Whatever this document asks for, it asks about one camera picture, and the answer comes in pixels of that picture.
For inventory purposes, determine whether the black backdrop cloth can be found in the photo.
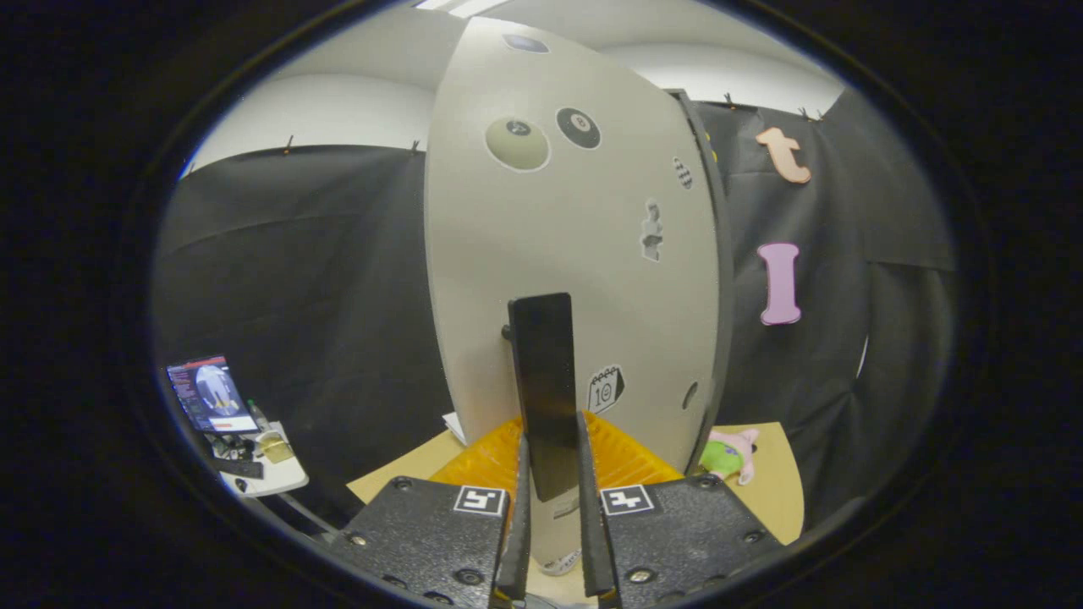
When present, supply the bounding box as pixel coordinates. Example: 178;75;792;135
152;85;958;535

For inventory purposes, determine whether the pink and green plush toy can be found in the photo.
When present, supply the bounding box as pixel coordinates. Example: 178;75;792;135
698;427;761;486

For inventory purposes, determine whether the black cabinet door handle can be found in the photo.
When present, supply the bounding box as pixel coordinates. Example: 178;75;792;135
503;293;585;505

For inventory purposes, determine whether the white striped shoe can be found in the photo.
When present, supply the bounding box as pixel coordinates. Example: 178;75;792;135
540;548;585;579

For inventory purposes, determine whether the long ceiling light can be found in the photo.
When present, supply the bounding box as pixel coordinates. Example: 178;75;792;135
413;0;513;19

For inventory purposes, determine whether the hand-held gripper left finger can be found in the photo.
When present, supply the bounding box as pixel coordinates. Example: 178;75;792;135
326;414;533;609

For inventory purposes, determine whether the laptop screen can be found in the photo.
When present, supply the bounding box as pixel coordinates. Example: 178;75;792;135
166;355;261;436

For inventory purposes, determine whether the dark grey shoe cabinet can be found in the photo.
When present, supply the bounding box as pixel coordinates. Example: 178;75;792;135
667;88;736;476

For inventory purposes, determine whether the beige shoe cabinet door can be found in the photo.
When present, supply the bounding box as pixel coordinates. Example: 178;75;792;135
423;17;722;569

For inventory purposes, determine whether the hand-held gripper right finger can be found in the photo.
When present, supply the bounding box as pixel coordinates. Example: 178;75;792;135
575;412;784;609

